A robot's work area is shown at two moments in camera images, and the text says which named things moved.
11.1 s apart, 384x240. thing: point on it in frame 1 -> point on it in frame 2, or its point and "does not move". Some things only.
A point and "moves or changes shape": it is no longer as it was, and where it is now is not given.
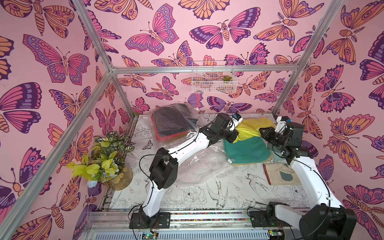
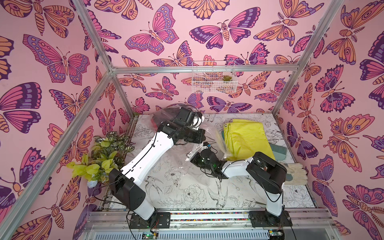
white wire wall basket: [214, 82] does not move
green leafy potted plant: [106, 163] does not move
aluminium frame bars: [12, 220] does not move
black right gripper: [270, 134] -> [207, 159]
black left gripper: [232, 135] -> [200, 133]
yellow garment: [250, 127] moves or changes shape
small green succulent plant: [226, 78] does not move
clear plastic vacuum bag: [172, 125] does not move
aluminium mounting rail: [232, 225] does not move
